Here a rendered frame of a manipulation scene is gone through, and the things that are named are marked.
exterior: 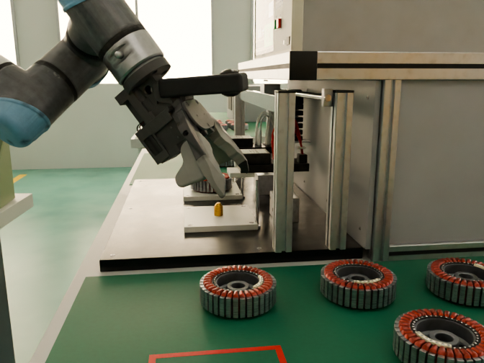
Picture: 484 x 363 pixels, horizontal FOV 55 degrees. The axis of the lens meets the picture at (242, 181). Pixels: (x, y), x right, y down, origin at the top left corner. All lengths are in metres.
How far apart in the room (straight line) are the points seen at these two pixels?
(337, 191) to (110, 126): 5.06
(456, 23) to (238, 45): 4.84
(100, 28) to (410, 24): 0.57
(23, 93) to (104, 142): 5.13
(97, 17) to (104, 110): 5.12
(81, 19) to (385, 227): 0.59
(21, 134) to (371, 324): 0.53
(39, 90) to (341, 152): 0.49
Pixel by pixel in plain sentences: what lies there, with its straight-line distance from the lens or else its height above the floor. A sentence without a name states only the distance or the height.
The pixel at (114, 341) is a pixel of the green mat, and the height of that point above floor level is 0.75.
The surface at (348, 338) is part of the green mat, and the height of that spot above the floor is 0.75.
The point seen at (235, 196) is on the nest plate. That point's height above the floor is 0.78.
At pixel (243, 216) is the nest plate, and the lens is 1.00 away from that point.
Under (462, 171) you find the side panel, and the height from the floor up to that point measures 0.91.
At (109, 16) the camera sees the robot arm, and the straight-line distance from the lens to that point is 0.66.
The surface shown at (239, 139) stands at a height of 0.92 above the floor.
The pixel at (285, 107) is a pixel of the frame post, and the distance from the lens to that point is 0.79.
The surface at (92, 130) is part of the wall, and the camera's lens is 5.81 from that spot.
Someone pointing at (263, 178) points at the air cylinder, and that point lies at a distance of 1.21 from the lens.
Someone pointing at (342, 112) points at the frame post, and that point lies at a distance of 0.82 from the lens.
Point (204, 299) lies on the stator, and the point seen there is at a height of 0.77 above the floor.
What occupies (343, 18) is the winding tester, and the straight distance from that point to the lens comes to 0.91.
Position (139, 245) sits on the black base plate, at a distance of 0.88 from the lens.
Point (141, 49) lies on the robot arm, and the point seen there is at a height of 1.11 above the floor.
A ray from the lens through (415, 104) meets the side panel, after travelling 0.86.
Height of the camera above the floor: 1.08
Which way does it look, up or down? 13 degrees down
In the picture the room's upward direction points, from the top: straight up
